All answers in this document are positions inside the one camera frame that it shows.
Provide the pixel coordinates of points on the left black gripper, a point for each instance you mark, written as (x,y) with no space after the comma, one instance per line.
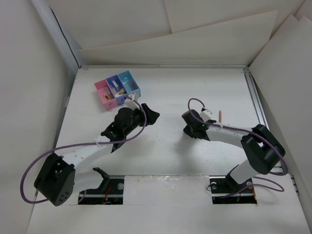
(151,116)

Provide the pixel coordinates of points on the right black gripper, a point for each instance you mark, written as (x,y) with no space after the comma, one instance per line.
(187,130)

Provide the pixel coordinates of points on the purple highlighter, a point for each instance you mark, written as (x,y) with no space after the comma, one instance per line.
(132,86)

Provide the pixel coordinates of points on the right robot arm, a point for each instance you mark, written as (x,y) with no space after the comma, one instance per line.
(263,151)

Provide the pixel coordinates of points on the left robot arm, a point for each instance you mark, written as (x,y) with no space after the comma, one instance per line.
(60,176)

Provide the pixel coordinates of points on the orange highlighter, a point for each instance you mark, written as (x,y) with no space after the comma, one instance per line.
(220,116)

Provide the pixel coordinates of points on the light blue container bin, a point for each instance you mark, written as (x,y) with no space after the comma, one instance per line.
(129,83)

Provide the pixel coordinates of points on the dark blue container bin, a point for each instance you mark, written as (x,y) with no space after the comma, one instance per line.
(117,89)

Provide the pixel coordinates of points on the pink container bin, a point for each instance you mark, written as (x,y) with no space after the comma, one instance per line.
(100,87)

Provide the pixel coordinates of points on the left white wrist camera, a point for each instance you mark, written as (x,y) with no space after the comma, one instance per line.
(131,101)

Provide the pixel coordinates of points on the right aluminium rail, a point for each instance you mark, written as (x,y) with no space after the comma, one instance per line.
(260,114)

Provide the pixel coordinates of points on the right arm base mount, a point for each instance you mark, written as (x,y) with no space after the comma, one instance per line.
(224,189)

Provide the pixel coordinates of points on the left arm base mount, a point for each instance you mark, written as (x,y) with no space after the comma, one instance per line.
(108,192)

